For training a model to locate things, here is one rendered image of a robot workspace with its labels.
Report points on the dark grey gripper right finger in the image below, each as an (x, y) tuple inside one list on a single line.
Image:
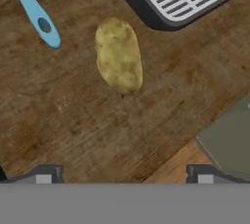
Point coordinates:
[(199, 172)]

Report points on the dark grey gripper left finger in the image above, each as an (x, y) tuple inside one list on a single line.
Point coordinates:
[(49, 172)]

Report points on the yellow-brown potato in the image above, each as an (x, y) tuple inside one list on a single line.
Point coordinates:
[(118, 56)]

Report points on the light blue spatula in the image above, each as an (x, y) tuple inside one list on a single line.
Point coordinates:
[(34, 11)]

